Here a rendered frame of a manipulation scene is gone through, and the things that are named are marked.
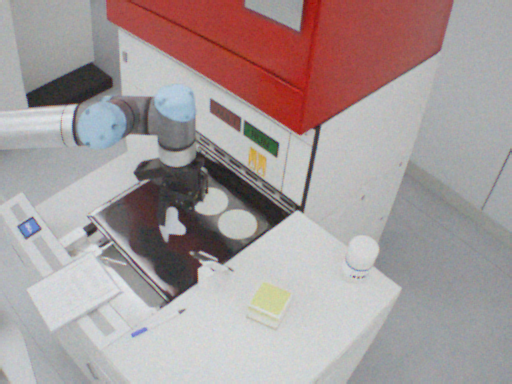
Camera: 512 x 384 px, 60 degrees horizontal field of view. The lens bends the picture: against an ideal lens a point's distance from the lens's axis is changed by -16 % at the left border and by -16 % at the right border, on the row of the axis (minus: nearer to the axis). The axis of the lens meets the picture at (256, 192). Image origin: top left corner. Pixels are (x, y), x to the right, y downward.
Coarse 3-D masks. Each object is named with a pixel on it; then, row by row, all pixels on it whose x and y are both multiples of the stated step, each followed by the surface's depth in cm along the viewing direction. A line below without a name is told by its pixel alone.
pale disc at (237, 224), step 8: (224, 216) 136; (232, 216) 136; (240, 216) 136; (248, 216) 137; (224, 224) 134; (232, 224) 134; (240, 224) 134; (248, 224) 135; (256, 224) 135; (224, 232) 132; (232, 232) 132; (240, 232) 132; (248, 232) 133
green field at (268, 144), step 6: (246, 126) 129; (246, 132) 130; (252, 132) 129; (258, 132) 127; (252, 138) 130; (258, 138) 128; (264, 138) 126; (264, 144) 128; (270, 144) 126; (276, 144) 124; (270, 150) 127; (276, 150) 125
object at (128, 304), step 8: (88, 240) 128; (80, 248) 126; (88, 248) 126; (72, 256) 124; (104, 264) 123; (112, 272) 122; (120, 280) 121; (128, 288) 119; (120, 296) 117; (128, 296) 118; (136, 296) 118; (112, 304) 115; (120, 304) 116; (128, 304) 116; (136, 304) 116; (144, 304) 117; (120, 312) 114; (128, 312) 114; (136, 312) 115; (144, 312) 115; (128, 320) 113
